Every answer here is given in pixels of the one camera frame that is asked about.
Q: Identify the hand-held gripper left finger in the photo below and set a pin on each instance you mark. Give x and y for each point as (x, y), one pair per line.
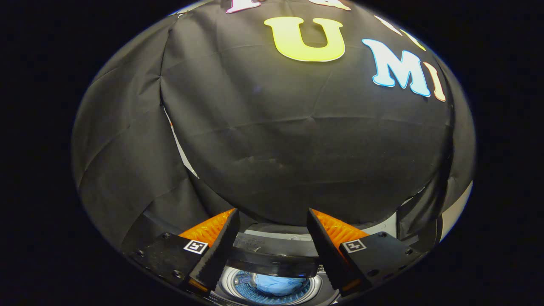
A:
(221, 250)

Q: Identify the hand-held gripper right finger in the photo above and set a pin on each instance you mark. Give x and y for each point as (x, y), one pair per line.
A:
(325, 255)

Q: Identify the grey top-load washing machine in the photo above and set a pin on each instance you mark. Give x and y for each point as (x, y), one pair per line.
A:
(229, 289)

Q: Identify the black backdrop cloth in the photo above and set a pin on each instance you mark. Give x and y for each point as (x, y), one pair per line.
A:
(276, 148)

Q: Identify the light blue collared shirt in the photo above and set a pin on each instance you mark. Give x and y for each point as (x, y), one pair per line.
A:
(280, 284)

